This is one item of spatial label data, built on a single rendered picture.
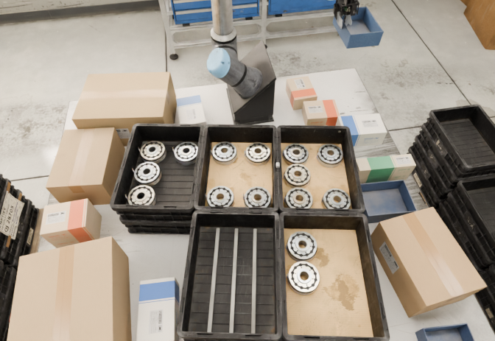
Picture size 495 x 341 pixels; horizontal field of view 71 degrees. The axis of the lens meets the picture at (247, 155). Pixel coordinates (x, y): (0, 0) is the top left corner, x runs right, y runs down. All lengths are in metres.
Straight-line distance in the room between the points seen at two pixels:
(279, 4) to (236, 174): 2.06
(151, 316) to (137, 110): 0.85
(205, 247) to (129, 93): 0.82
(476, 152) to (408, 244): 1.03
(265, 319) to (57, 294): 0.65
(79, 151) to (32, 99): 1.84
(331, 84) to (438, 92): 1.47
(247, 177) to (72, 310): 0.75
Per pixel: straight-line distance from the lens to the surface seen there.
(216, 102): 1.88
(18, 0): 4.36
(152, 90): 1.72
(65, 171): 1.59
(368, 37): 1.67
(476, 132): 2.37
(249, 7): 3.18
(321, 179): 1.44
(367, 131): 1.70
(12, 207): 2.23
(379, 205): 1.59
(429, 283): 1.33
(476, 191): 2.25
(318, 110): 1.75
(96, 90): 1.80
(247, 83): 1.60
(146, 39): 3.68
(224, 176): 1.42
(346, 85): 2.04
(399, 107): 3.05
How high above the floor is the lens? 2.02
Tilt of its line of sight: 53 degrees down
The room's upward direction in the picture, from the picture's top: 1 degrees counter-clockwise
